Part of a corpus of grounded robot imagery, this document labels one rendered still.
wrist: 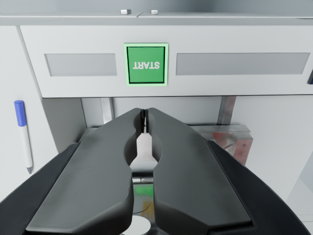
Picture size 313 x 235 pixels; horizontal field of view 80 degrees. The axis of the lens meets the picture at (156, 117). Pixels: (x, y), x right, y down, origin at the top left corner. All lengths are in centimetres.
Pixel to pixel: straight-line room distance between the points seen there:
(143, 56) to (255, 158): 46
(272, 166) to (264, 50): 43
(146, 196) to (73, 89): 33
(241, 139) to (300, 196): 60
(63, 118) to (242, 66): 30
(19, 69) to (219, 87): 27
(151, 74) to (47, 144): 20
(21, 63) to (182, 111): 32
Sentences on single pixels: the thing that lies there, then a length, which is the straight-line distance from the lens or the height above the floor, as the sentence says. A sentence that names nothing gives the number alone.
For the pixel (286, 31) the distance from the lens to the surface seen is 31.
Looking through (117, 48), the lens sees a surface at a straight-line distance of 26.
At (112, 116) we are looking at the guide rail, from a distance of 43.
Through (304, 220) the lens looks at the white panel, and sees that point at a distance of 92.
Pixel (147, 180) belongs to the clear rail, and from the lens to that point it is 47.
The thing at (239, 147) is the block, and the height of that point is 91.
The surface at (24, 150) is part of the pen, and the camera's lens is 36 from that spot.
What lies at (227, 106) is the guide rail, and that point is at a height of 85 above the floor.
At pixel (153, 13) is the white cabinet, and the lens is 59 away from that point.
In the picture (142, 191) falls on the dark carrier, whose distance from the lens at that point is 50.
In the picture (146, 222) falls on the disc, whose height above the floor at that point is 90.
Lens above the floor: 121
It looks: 60 degrees down
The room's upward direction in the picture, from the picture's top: 175 degrees clockwise
